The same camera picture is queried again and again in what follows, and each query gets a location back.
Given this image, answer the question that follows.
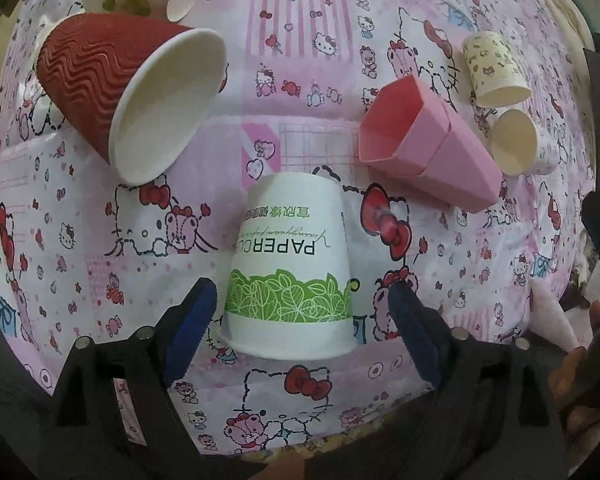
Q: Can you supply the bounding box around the red corrugated paper cup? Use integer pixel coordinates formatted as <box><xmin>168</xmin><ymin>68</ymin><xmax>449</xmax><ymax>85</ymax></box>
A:
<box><xmin>34</xmin><ymin>13</ymin><xmax>226</xmax><ymax>186</ymax></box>

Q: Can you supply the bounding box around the right hand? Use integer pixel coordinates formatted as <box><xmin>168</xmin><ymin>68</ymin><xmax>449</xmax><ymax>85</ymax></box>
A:
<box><xmin>548</xmin><ymin>300</ymin><xmax>600</xmax><ymax>439</ymax></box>

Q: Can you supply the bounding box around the white kitty print cup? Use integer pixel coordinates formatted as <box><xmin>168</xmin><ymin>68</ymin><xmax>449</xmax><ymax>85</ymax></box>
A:
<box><xmin>490</xmin><ymin>108</ymin><xmax>559</xmax><ymax>177</ymax></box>

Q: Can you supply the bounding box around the pink hello kitty sheet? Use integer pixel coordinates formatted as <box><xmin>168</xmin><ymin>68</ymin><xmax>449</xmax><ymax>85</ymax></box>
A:
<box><xmin>0</xmin><ymin>0</ymin><xmax>595</xmax><ymax>458</ymax></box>

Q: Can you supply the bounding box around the pink folded paper cup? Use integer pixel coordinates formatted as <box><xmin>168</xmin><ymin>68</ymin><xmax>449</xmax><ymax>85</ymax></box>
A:
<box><xmin>358</xmin><ymin>76</ymin><xmax>502</xmax><ymax>214</ymax></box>

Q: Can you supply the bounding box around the white green leaf paper cup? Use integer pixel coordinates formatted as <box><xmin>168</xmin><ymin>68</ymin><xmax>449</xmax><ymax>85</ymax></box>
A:
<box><xmin>219</xmin><ymin>172</ymin><xmax>358</xmax><ymax>361</ymax></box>

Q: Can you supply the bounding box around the yellow patterned paper cup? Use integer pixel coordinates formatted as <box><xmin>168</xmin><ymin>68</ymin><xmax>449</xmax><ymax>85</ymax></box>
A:
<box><xmin>462</xmin><ymin>32</ymin><xmax>531</xmax><ymax>108</ymax></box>

